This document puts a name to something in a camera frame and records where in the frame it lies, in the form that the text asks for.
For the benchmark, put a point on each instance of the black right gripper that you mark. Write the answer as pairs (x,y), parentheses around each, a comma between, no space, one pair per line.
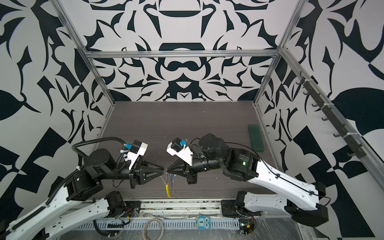
(191,172)

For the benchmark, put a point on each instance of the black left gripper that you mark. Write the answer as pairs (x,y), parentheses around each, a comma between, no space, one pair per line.
(134,174)

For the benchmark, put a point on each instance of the yellow key tag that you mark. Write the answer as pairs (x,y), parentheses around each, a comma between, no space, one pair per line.
(168,190)

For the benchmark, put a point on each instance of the metal keyring with keys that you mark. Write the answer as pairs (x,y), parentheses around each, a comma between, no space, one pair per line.
(170,180)

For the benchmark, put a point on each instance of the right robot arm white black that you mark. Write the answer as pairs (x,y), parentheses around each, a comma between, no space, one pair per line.
(300,200)

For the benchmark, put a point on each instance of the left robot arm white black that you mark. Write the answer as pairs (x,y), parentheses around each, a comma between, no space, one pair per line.
(50,219)

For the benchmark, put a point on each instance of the blue monster sticker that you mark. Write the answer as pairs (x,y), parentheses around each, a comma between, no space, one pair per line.
(203,223)

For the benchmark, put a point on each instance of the white tape roll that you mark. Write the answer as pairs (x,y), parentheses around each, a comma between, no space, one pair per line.
(153,224)

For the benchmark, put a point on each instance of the green rectangular plastic case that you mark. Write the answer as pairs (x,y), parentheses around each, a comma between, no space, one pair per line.
(256,138)

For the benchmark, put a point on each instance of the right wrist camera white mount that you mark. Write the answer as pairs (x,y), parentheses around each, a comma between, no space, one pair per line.
(179,147)

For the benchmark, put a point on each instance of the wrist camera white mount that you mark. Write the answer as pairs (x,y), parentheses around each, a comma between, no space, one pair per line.
(132,152)
(179,147)

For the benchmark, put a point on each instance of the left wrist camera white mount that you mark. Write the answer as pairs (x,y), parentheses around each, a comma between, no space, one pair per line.
(132,152)

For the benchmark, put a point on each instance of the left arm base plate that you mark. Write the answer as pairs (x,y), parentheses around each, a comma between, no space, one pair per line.
(128,209)

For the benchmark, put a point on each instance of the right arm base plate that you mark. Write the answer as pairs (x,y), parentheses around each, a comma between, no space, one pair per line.
(232,208)

